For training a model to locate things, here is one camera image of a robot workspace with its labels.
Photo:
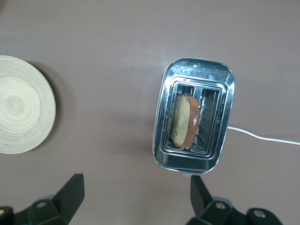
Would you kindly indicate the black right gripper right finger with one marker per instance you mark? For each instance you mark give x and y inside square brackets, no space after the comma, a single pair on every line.
[201,201]

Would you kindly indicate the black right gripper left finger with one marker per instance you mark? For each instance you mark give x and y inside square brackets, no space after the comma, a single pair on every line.
[68,201]

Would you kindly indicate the brown bread slice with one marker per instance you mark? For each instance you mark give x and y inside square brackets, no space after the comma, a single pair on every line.
[181,122]

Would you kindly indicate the round wooden plate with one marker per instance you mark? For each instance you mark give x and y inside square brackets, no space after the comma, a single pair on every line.
[21,105]

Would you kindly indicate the chrome two-slot toaster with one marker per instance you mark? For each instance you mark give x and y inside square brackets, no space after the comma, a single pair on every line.
[164,112]

